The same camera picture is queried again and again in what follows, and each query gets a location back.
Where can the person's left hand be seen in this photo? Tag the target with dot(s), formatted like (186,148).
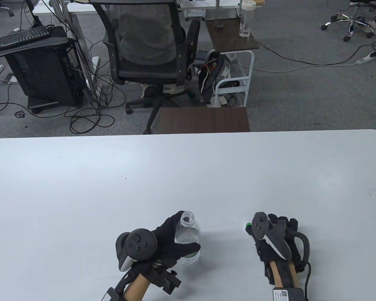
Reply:
(166,241)

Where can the person's right hand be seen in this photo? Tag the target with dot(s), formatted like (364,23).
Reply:
(293,247)

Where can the person's left thumb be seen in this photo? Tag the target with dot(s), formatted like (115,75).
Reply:
(188,249)

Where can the person's right fingers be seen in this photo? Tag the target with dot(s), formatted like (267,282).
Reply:
(250,233)

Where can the clear plastic bottle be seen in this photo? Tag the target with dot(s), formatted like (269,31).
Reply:
(188,232)

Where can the person's right forearm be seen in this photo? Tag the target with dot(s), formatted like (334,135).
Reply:
(283,274)

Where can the person's left forearm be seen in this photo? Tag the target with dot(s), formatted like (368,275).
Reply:
(136,287)

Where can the black right hand controller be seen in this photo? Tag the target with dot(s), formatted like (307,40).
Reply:
(274,241)

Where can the black hand controller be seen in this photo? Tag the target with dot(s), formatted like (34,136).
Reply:
(138,244)
(274,241)

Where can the black left hand controller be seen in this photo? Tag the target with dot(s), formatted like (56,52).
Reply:
(138,244)

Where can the dark wood table top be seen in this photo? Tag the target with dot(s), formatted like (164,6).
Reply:
(203,120)

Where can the white power adapter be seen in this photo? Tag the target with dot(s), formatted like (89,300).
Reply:
(222,100)

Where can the black bag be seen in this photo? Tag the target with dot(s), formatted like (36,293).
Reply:
(214,78)

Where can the black mesh office chair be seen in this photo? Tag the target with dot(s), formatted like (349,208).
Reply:
(183,51)

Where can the white power strip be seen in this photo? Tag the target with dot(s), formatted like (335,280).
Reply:
(368,58)

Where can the tall clear water bottle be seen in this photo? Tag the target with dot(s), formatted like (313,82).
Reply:
(245,22)

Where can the black computer tower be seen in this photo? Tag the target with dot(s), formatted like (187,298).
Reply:
(44,72)

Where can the chrome chair base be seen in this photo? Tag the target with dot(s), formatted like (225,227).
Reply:
(351,23)

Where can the white desk with metal pole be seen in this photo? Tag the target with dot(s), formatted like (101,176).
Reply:
(194,4)

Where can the black keyboard shelf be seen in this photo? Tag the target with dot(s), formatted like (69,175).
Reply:
(61,40)

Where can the black keyboard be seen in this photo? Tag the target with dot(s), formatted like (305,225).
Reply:
(15,39)

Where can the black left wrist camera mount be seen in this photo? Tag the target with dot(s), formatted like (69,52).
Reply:
(167,279)

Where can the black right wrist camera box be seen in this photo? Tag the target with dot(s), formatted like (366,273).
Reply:
(288,294)

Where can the dark wood white-frame side table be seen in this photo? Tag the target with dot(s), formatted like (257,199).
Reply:
(228,42)

